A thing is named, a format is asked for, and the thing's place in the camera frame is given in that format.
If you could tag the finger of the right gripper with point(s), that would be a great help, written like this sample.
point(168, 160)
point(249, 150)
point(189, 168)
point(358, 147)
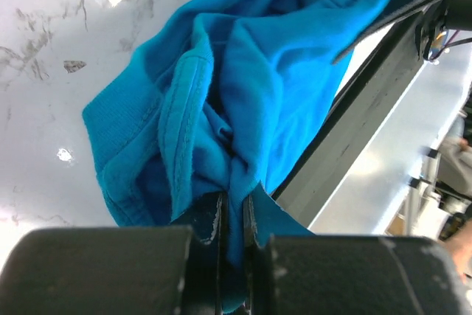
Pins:
point(398, 16)

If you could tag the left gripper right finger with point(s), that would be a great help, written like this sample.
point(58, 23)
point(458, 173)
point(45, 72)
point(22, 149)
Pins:
point(290, 270)

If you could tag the blue t-shirt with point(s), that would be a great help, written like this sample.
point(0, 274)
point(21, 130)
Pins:
point(227, 96)

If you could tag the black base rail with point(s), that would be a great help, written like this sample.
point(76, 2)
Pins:
point(331, 181)

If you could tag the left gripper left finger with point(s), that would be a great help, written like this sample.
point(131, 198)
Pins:
point(174, 269)

